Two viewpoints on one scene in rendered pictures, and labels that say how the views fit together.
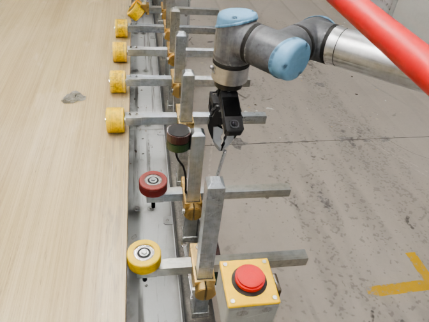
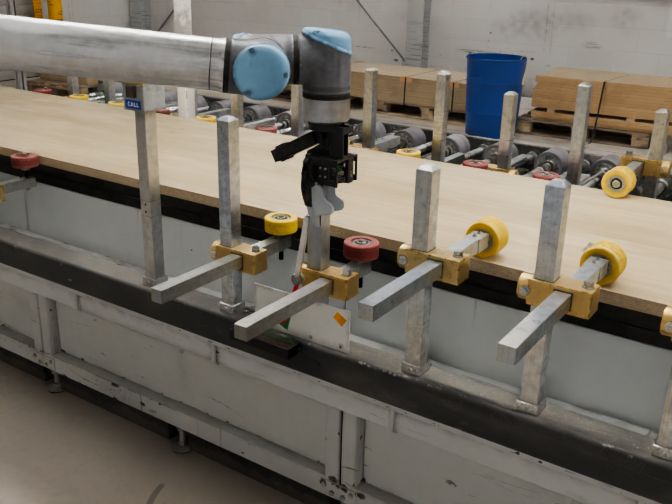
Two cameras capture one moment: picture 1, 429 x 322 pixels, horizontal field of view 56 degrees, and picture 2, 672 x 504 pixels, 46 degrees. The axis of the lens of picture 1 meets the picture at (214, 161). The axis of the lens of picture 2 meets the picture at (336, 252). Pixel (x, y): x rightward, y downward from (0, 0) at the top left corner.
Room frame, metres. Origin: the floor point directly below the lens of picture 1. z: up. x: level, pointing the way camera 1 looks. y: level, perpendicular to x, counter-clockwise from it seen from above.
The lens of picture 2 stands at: (2.00, -1.01, 1.50)
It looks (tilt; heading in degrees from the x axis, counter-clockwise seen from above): 20 degrees down; 137
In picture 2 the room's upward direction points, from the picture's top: 1 degrees clockwise
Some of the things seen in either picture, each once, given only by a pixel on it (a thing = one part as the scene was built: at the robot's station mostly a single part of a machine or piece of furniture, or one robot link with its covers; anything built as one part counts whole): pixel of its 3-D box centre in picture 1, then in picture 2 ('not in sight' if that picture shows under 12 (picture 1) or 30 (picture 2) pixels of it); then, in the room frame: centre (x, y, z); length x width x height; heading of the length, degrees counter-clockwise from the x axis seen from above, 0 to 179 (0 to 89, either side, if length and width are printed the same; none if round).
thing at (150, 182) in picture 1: (153, 193); (360, 263); (0.83, 0.17, 0.85); 0.08 x 0.08 x 0.11
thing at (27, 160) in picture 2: not in sight; (26, 171); (-0.40, -0.09, 0.85); 0.08 x 0.08 x 0.11
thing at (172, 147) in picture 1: (178, 142); not in sight; (0.80, 0.10, 1.07); 0.06 x 0.06 x 0.02
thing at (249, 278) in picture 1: (249, 279); not in sight; (0.32, -0.07, 1.22); 0.04 x 0.04 x 0.02
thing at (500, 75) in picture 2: not in sight; (494, 94); (-2.30, 4.98, 0.36); 0.59 x 0.57 x 0.73; 105
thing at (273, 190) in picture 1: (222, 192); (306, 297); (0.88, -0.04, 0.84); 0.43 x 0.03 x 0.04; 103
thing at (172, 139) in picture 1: (178, 133); not in sight; (0.80, 0.10, 1.09); 0.06 x 0.06 x 0.02
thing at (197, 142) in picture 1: (192, 198); (318, 269); (0.82, 0.05, 0.87); 0.03 x 0.03 x 0.48; 13
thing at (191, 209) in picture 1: (190, 197); (327, 279); (0.84, 0.06, 0.85); 0.13 x 0.06 x 0.05; 13
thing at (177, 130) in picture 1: (177, 163); not in sight; (0.80, 0.09, 1.00); 0.06 x 0.06 x 0.22; 13
